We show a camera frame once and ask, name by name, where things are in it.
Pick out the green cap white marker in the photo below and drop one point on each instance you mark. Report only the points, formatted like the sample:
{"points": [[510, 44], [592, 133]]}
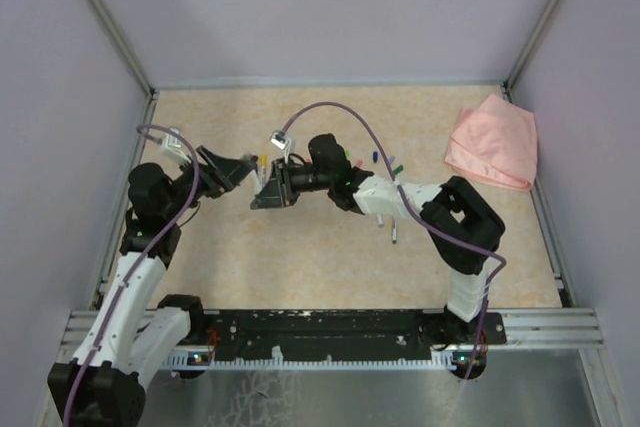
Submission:
{"points": [[260, 177]]}

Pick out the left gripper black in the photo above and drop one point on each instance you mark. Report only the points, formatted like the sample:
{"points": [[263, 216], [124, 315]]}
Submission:
{"points": [[221, 174]]}

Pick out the grey slotted cable duct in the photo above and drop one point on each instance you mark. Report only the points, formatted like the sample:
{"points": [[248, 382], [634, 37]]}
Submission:
{"points": [[186, 360]]}

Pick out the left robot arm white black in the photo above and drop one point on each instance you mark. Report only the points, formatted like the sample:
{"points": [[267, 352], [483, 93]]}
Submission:
{"points": [[106, 381]]}

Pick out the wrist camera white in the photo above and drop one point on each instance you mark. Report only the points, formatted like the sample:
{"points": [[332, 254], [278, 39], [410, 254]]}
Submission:
{"points": [[284, 142], [171, 147]]}

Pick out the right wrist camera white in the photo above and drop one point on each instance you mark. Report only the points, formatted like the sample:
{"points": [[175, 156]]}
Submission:
{"points": [[284, 142]]}

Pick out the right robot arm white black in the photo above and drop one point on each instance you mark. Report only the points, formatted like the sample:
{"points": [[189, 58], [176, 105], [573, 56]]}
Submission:
{"points": [[465, 230]]}

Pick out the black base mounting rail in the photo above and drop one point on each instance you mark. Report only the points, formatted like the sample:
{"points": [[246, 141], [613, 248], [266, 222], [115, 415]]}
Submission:
{"points": [[312, 335]]}

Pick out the pink cloth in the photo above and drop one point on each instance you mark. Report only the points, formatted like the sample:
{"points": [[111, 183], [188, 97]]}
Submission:
{"points": [[495, 144]]}

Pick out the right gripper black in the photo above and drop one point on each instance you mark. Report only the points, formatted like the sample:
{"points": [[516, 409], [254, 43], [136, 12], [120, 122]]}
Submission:
{"points": [[279, 190]]}

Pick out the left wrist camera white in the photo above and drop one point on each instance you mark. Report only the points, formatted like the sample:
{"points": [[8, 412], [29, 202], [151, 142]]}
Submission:
{"points": [[171, 147]]}

